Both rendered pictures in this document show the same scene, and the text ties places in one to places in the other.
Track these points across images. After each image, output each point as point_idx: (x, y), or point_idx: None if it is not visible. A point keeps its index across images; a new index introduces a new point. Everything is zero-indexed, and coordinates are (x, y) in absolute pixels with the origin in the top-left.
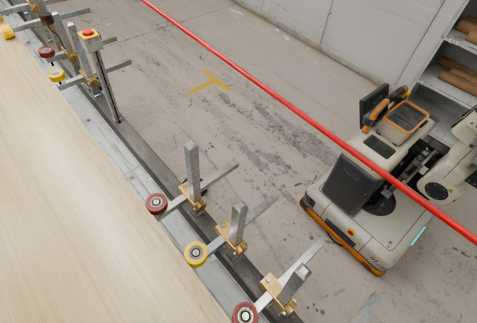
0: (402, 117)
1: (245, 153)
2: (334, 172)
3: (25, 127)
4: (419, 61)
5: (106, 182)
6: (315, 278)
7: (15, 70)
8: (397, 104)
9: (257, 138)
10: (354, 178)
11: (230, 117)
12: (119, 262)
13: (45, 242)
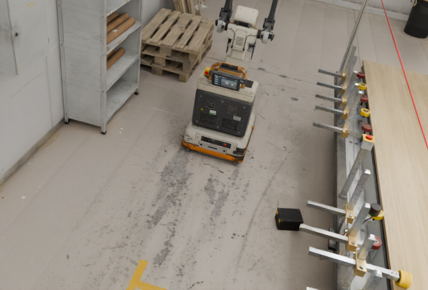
0: (230, 70)
1: (221, 209)
2: (249, 116)
3: (410, 190)
4: (55, 92)
5: (381, 143)
6: (272, 152)
7: (405, 236)
8: (225, 70)
9: (197, 207)
10: (252, 104)
11: (187, 238)
12: (391, 125)
13: (414, 145)
